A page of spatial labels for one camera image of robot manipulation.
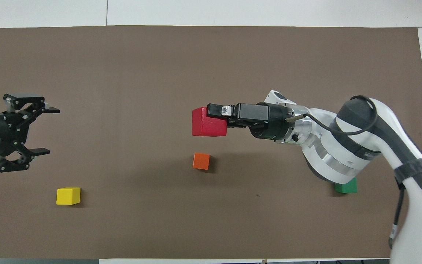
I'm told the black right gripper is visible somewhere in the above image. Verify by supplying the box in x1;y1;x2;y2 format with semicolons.
207;103;296;140

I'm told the red cube block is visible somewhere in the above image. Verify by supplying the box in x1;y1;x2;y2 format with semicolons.
192;107;227;137

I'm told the orange cube block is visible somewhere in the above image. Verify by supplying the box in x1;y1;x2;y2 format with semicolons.
193;153;210;170

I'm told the yellow cube block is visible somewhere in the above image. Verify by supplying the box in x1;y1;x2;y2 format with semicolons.
56;187;81;205

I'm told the green cube block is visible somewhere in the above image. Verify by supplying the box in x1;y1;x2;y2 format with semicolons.
335;178;358;194

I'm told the brown table mat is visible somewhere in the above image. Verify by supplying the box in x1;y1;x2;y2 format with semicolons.
0;25;422;259

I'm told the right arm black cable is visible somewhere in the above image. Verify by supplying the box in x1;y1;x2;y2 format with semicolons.
286;95;406;250

